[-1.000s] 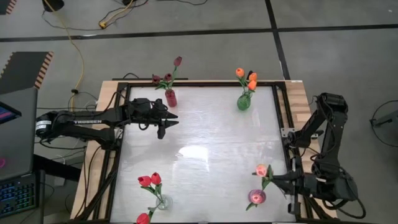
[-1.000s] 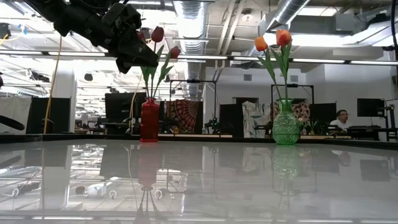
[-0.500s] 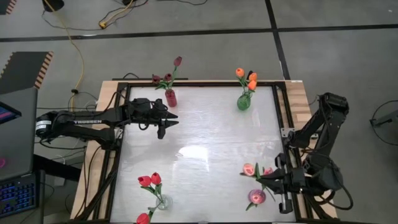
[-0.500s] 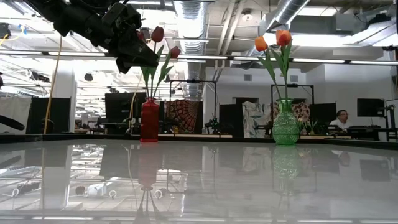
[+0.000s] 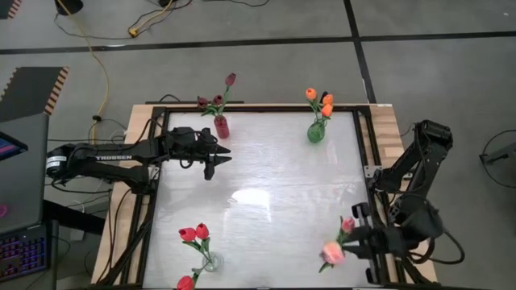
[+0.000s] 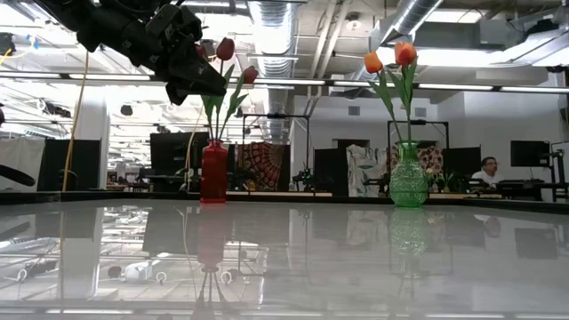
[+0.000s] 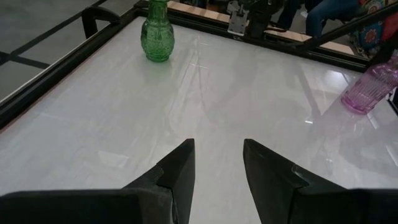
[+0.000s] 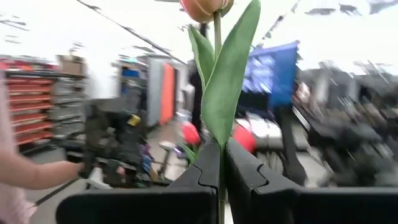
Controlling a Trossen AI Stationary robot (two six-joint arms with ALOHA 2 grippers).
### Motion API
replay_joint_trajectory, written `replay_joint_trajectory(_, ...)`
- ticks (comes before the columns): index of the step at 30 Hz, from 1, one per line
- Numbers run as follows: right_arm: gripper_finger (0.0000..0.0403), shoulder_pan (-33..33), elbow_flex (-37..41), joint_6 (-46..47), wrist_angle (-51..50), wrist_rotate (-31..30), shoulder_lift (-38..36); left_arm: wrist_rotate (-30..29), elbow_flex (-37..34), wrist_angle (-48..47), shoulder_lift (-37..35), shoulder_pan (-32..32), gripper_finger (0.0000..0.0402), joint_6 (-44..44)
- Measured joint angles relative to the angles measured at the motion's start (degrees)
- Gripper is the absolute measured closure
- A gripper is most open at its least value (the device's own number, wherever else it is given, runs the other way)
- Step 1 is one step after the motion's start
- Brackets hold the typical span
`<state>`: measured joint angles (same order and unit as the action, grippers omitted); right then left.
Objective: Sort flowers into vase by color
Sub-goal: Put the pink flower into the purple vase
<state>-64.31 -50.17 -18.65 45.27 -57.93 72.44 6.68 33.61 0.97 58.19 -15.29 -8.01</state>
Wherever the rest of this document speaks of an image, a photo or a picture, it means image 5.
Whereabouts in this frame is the grey stand foot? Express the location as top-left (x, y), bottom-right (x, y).
top-left (479, 141), bottom-right (516, 165)

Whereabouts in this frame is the black desk bar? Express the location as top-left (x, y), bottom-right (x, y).
top-left (42, 199), bottom-right (106, 237)

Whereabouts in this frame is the red ribbed vase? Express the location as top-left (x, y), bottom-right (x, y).
top-left (213, 114), bottom-right (231, 140)

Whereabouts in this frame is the yellow cable with plug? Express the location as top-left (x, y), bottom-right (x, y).
top-left (127, 0), bottom-right (177, 38)

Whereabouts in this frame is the green glass vase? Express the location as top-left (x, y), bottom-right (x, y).
top-left (306, 120), bottom-right (327, 144)

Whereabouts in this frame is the pink tulip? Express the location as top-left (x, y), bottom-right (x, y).
top-left (322, 240), bottom-right (347, 261)
top-left (339, 216), bottom-right (357, 242)
top-left (318, 240), bottom-right (347, 274)

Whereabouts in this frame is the black floor cable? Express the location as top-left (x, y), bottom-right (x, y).
top-left (53, 14), bottom-right (136, 41)

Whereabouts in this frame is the large maroon tulip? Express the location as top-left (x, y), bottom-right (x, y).
top-left (196, 96), bottom-right (217, 118)

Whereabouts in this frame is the black mat orange striped edge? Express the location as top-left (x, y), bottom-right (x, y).
top-left (0, 0), bottom-right (23, 20)
top-left (0, 66), bottom-right (70, 123)

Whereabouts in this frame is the lit monitor screen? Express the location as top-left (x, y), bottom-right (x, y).
top-left (0, 130), bottom-right (28, 162)

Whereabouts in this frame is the black floor bar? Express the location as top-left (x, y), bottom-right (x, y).
top-left (144, 99), bottom-right (245, 106)

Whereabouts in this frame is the backlit keyboard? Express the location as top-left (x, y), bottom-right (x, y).
top-left (0, 223), bottom-right (52, 282)

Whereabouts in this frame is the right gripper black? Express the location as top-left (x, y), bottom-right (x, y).
top-left (341, 202), bottom-right (408, 284)

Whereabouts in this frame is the black round base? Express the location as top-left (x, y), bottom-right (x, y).
top-left (54, 0), bottom-right (85, 16)

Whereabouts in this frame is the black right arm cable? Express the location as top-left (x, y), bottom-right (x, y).
top-left (409, 227), bottom-right (468, 267)

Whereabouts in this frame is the long yellow cable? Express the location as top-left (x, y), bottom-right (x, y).
top-left (56, 0), bottom-right (110, 146)

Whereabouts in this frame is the black aluminium table frame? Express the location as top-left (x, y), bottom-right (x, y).
top-left (90, 103), bottom-right (439, 290)

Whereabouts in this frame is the red tulip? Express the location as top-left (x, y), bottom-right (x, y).
top-left (176, 267), bottom-right (206, 290)
top-left (195, 222), bottom-right (213, 259)
top-left (178, 227), bottom-right (210, 259)

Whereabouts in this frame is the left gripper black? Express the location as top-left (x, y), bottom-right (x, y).
top-left (163, 126), bottom-right (234, 181)

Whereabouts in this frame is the grey desk surface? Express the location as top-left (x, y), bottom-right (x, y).
top-left (0, 112), bottom-right (50, 235)

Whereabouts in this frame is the clear glass vase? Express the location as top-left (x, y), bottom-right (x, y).
top-left (201, 251), bottom-right (225, 273)

